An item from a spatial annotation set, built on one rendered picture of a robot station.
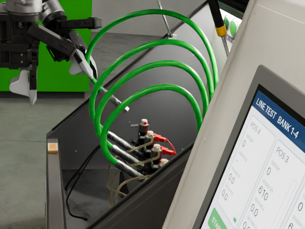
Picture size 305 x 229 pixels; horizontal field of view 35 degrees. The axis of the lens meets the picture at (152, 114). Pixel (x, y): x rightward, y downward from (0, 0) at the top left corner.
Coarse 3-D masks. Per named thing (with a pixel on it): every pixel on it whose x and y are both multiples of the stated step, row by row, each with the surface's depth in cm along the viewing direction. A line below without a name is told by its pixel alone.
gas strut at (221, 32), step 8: (208, 0) 90; (216, 0) 90; (216, 8) 90; (216, 16) 91; (216, 24) 92; (224, 24) 93; (216, 32) 93; (224, 32) 93; (224, 40) 94; (224, 48) 95
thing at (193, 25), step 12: (132, 12) 130; (144, 12) 129; (156, 12) 128; (168, 12) 128; (108, 24) 132; (192, 24) 128; (96, 36) 133; (204, 36) 129; (216, 72) 131; (216, 84) 132
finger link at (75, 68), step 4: (80, 52) 136; (72, 56) 136; (80, 56) 135; (72, 60) 137; (76, 60) 136; (84, 60) 135; (72, 64) 137; (76, 64) 136; (80, 64) 135; (84, 64) 135; (88, 64) 136; (72, 68) 137; (76, 68) 136; (80, 68) 136; (84, 68) 135; (88, 68) 135; (72, 72) 137; (76, 72) 136; (80, 72) 136; (88, 72) 135; (92, 72) 136; (92, 76) 136
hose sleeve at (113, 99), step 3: (102, 90) 138; (105, 90) 139; (102, 93) 139; (105, 93) 139; (111, 96) 139; (114, 96) 140; (111, 99) 139; (114, 99) 139; (117, 99) 139; (114, 102) 139; (117, 102) 139; (120, 102) 139; (117, 105) 139
